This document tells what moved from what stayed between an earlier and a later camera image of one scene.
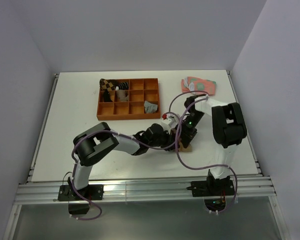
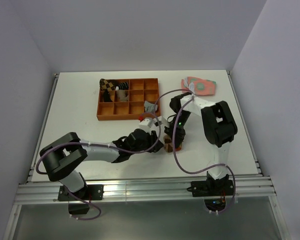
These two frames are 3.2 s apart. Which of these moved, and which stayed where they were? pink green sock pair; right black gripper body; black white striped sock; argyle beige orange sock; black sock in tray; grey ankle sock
Moved: argyle beige orange sock; right black gripper body
Stayed: grey ankle sock; black sock in tray; black white striped sock; pink green sock pair
